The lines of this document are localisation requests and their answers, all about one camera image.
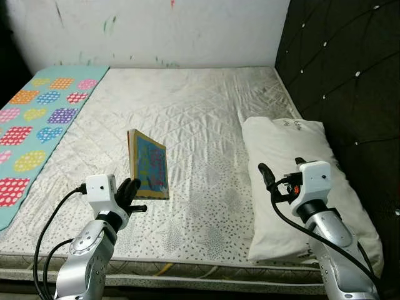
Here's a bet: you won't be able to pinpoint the teal blanket coloured hearts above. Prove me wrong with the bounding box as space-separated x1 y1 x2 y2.
0 66 110 231

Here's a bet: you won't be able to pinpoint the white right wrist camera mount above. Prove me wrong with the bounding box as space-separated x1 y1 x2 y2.
289 161 332 210

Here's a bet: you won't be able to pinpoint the long black left arm cable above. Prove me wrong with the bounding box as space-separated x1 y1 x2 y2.
34 185 88 300

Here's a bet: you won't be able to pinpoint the short black left arm cable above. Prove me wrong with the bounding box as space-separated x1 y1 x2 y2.
41 237 76 299

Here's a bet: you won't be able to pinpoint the dark cabinet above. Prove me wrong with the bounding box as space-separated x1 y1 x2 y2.
0 0 32 104

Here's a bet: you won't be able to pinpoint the yellow-edged blue children's book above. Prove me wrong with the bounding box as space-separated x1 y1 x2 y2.
127 129 171 201

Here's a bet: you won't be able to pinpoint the white pillow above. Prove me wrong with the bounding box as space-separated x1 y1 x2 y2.
241 116 385 276

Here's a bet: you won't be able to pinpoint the grey quilted mattress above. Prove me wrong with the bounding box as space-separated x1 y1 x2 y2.
0 66 385 296

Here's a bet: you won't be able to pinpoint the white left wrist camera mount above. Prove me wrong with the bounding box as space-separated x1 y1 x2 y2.
86 175 129 229

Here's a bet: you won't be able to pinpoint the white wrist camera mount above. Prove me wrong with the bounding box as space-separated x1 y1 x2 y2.
289 161 332 210
86 175 129 229

